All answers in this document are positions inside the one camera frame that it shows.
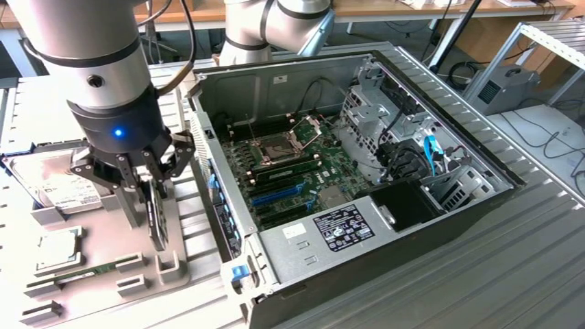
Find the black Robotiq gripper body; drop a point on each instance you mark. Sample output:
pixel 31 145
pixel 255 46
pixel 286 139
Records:
pixel 123 120

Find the graphics card with fan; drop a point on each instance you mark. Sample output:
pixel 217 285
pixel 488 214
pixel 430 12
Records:
pixel 158 222

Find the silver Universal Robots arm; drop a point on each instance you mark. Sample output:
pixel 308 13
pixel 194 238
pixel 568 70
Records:
pixel 91 51

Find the silver hard disk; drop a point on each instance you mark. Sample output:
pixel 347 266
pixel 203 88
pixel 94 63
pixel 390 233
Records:
pixel 46 178

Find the thin locking lever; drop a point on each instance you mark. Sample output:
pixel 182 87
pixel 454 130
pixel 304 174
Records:
pixel 253 132

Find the CPU socket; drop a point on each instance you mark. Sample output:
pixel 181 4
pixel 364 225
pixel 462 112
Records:
pixel 274 150

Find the grey parts rack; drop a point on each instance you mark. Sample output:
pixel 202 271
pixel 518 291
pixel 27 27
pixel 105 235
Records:
pixel 119 246

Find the green RAM stick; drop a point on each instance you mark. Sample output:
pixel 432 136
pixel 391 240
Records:
pixel 283 173
pixel 82 272

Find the black office chair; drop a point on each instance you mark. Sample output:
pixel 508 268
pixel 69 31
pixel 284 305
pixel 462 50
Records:
pixel 154 41

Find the blue expansion slot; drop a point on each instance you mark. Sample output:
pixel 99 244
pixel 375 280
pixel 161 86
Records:
pixel 274 197

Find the silver CPU chip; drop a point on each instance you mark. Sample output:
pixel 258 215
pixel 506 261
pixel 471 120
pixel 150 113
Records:
pixel 58 250

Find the silver socket cover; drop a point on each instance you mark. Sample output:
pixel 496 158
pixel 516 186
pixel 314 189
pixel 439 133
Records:
pixel 312 120

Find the green Dell motherboard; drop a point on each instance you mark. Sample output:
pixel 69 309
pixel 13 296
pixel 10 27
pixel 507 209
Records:
pixel 336 161

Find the silver chipset heatsink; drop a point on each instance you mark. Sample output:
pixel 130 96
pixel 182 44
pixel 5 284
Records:
pixel 332 197

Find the blue case latch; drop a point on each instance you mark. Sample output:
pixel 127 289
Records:
pixel 238 273

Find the silver power supply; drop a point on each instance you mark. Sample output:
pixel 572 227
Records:
pixel 292 253

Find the silver perforated drive cage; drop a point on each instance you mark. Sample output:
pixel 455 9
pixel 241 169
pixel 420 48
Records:
pixel 359 150

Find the open black PC case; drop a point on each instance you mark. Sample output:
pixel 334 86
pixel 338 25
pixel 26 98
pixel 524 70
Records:
pixel 411 260

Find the silver disk bay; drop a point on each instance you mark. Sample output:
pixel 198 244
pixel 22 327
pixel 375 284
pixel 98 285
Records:
pixel 462 185

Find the black tripod pole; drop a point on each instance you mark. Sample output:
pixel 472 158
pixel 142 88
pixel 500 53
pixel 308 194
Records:
pixel 459 31

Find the grey control cabinet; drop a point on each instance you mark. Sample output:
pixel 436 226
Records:
pixel 503 89

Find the long wooden desk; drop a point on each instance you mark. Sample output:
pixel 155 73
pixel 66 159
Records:
pixel 503 8

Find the aluminium profile frame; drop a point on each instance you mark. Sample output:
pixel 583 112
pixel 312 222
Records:
pixel 558 37

